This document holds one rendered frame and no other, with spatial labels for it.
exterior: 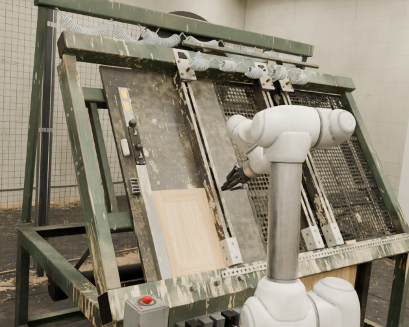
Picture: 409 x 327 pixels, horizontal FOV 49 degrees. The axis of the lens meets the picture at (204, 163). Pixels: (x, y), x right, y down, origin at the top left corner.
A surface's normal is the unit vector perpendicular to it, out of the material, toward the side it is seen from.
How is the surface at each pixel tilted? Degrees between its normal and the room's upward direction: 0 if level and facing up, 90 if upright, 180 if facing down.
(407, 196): 90
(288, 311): 81
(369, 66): 90
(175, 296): 57
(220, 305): 90
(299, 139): 90
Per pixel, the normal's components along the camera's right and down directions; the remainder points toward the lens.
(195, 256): 0.54, -0.42
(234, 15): 0.67, 0.15
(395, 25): -0.73, 0.03
